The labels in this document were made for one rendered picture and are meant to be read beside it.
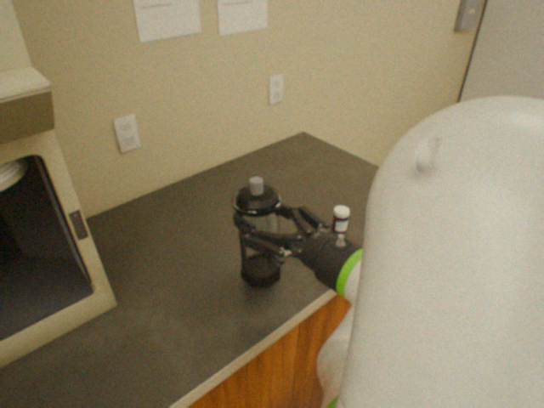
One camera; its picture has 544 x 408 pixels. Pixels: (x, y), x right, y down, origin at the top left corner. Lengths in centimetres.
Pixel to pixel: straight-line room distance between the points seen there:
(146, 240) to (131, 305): 24
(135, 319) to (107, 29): 77
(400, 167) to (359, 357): 9
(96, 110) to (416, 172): 109
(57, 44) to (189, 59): 40
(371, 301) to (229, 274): 82
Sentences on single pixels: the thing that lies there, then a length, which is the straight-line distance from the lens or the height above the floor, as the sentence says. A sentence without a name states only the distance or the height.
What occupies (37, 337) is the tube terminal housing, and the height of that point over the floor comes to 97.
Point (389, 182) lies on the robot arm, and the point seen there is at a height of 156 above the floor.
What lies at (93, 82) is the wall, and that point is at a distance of 117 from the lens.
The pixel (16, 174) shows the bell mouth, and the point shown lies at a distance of 77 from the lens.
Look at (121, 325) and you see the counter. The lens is 93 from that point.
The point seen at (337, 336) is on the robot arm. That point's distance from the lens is 60.
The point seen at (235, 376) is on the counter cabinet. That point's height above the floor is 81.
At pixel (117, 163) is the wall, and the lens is 127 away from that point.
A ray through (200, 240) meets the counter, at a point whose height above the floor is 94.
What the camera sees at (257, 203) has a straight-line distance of 75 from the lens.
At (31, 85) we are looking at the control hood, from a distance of 57.
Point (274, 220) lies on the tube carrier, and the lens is 79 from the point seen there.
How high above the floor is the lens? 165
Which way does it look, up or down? 36 degrees down
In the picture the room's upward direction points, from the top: straight up
